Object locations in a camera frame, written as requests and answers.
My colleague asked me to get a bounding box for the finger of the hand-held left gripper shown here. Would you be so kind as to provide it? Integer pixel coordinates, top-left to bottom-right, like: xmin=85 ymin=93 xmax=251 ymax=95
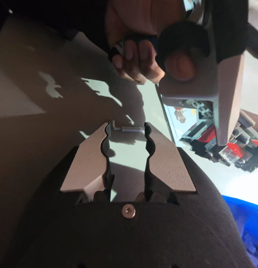
xmin=213 ymin=52 xmax=246 ymax=146

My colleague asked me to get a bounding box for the person's left forearm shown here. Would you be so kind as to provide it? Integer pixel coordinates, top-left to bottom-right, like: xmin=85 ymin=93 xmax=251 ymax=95
xmin=7 ymin=0 xmax=113 ymax=42

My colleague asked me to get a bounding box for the blue plastic bin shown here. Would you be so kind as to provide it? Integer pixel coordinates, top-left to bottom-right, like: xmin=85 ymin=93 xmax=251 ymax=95
xmin=222 ymin=195 xmax=258 ymax=268

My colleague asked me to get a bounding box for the person's left hand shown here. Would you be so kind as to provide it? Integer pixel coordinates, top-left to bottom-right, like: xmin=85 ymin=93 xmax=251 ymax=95
xmin=105 ymin=0 xmax=198 ymax=84

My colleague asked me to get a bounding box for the light blue instruction booklet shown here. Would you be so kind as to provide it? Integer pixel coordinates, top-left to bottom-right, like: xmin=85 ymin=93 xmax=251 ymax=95
xmin=155 ymin=84 xmax=205 ymax=147

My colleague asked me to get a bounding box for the toy brick truck model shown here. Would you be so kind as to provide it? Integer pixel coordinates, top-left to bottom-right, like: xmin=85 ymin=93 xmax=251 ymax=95
xmin=179 ymin=99 xmax=258 ymax=173

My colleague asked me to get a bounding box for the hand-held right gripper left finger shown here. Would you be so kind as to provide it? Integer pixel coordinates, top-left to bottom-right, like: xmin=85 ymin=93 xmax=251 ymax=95
xmin=60 ymin=121 xmax=115 ymax=201

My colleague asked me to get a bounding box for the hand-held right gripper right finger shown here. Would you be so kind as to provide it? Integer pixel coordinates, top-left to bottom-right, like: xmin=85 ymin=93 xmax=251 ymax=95
xmin=144 ymin=122 xmax=196 ymax=202

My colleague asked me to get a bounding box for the grey toy exhaust pipe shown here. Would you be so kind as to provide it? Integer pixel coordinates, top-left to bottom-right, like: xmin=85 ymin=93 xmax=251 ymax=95
xmin=111 ymin=120 xmax=143 ymax=133

